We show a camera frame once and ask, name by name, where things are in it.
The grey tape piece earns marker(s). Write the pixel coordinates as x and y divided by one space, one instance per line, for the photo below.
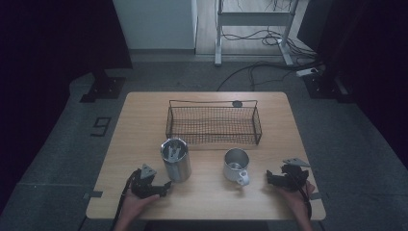
316 196
93 194

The white desk frame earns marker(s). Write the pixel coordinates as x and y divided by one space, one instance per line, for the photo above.
253 22

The black stand base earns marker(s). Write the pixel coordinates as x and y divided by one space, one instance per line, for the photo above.
104 88
325 86

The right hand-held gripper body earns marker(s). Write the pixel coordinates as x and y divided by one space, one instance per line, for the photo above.
293 176

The white cabinet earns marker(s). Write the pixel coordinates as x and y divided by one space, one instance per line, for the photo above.
157 24

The person's left hand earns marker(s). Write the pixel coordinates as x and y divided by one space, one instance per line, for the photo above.
136 205

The person's right hand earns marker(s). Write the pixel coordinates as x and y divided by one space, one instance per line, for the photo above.
298 200

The white power strip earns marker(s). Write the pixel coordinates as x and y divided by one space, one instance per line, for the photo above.
307 71

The steel tumbler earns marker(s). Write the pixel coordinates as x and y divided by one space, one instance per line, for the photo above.
175 162

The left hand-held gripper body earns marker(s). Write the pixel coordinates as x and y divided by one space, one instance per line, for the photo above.
142 186

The short steel mug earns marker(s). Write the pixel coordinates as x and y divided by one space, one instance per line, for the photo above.
236 166

